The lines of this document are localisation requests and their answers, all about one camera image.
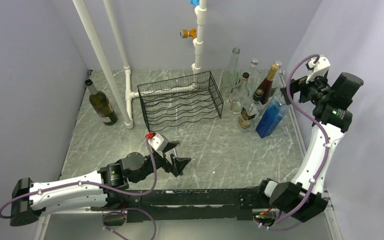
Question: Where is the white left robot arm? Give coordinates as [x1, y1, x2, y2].
[9, 140, 192, 227]

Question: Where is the orange valve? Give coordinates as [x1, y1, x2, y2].
[179, 28, 197, 39]

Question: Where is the black handled tool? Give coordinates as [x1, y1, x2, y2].
[170, 148, 178, 159]

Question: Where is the clear bottle black gold label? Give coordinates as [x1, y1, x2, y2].
[219, 47, 240, 98]

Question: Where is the black wire wine rack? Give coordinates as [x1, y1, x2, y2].
[137, 71, 224, 132]

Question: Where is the slanted white pipe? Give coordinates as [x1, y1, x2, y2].
[73, 0, 134, 129]

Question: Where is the clear bottle black cap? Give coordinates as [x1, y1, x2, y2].
[228, 72, 250, 114]

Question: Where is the white pipe with tee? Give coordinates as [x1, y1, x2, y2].
[103, 0, 139, 129]

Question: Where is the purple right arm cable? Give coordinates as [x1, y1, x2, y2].
[253, 53, 331, 232]

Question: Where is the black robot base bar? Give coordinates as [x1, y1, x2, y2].
[90, 186, 278, 223]

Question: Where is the dark bottle black capsule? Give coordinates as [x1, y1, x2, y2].
[238, 88, 263, 131]

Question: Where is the blue valve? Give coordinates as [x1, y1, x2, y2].
[189, 0, 200, 7]

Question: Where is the dark bottle gold foil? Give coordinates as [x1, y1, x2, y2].
[257, 63, 280, 105]

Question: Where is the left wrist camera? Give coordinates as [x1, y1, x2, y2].
[145, 132, 169, 154]

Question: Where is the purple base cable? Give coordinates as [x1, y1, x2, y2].
[101, 206, 158, 240]

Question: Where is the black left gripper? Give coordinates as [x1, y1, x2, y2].
[132, 142, 191, 183]

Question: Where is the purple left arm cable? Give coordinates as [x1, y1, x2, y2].
[0, 135, 158, 220]

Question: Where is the clear round glass bottle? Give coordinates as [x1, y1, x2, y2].
[246, 58, 260, 94]

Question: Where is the white pipe with valves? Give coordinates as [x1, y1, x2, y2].
[191, 0, 207, 74]

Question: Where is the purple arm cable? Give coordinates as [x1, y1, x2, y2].
[0, 135, 158, 220]
[253, 53, 331, 232]

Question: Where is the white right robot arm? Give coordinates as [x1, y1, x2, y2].
[255, 72, 364, 223]

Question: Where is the blue glass bottle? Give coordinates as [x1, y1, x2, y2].
[255, 93, 290, 138]

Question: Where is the aluminium frame rail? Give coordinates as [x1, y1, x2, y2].
[33, 204, 343, 240]

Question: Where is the dark bottle silver capsule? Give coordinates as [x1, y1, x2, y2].
[84, 79, 118, 126]

